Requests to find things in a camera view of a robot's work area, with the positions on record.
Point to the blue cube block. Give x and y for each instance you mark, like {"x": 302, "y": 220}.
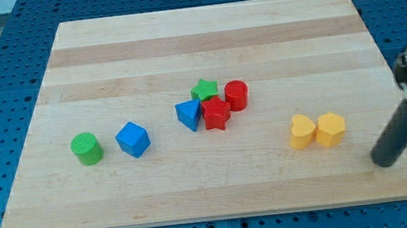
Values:
{"x": 133, "y": 139}

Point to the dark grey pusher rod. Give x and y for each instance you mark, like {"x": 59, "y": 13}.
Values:
{"x": 393, "y": 140}

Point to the yellow heart block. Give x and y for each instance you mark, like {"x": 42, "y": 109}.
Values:
{"x": 302, "y": 131}

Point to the wooden board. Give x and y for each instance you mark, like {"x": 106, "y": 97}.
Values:
{"x": 306, "y": 57}

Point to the blue triangle block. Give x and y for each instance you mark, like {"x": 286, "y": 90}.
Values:
{"x": 189, "y": 113}

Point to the yellow hexagon block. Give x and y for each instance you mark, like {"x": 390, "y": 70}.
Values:
{"x": 330, "y": 129}

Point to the red star block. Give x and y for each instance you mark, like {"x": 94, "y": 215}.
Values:
{"x": 216, "y": 113}

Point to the red cylinder block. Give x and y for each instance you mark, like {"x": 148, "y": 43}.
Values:
{"x": 236, "y": 94}

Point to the green star block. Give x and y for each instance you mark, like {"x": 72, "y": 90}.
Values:
{"x": 204, "y": 90}

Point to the green cylinder block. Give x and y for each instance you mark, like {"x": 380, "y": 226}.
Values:
{"x": 86, "y": 148}

